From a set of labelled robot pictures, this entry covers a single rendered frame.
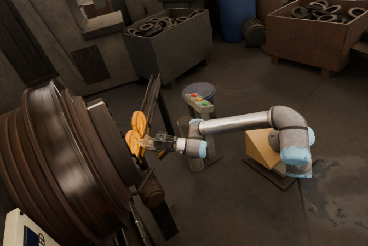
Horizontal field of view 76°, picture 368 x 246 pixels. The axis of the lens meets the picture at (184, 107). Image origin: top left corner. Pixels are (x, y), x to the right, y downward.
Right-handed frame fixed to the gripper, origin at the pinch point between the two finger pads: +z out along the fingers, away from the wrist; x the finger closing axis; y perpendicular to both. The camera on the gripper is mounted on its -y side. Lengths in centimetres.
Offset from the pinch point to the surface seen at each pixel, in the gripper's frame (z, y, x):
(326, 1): -172, 44, -226
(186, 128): -24.9, -15.4, -33.7
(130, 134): 5.3, 5.5, 0.1
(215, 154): -54, -55, -49
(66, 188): -1, 53, 63
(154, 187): -11.9, -15.8, 16.0
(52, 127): 4, 61, 55
